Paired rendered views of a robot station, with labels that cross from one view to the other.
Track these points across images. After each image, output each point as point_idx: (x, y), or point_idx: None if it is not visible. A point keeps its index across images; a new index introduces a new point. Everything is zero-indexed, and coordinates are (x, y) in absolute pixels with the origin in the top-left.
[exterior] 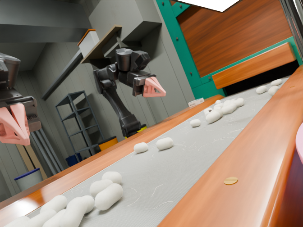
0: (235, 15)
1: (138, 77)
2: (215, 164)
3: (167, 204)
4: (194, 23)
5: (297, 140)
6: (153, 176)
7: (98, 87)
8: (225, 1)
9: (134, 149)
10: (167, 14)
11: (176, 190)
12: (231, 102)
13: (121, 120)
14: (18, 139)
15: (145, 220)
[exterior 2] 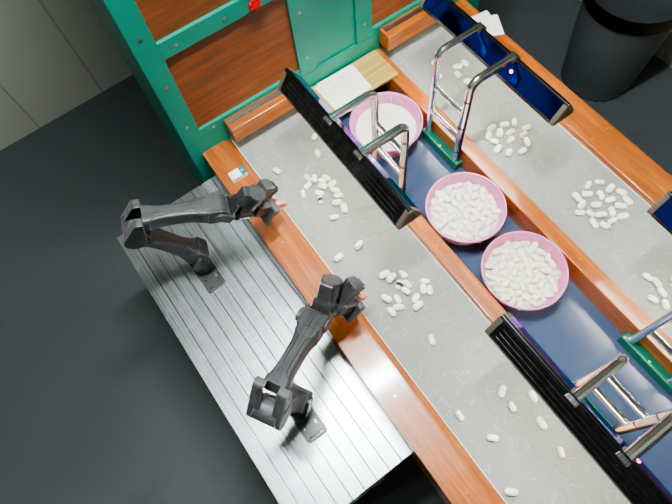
0: (247, 55)
1: (272, 207)
2: (427, 243)
3: (419, 259)
4: (193, 64)
5: (437, 230)
6: (394, 259)
7: (136, 242)
8: None
9: (337, 261)
10: (149, 56)
11: (413, 255)
12: (323, 181)
13: (200, 255)
14: (362, 300)
15: (422, 265)
